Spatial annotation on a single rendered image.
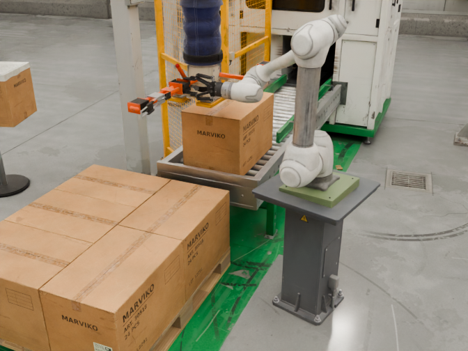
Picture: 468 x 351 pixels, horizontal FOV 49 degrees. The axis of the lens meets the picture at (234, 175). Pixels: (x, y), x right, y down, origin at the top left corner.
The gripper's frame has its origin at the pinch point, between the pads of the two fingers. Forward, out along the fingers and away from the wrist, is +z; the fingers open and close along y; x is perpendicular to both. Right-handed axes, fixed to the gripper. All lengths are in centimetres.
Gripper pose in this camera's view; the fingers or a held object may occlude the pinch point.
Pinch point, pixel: (189, 86)
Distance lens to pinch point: 284.6
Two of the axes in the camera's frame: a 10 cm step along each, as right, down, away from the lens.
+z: -9.2, -1.7, 3.5
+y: 0.0, 9.0, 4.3
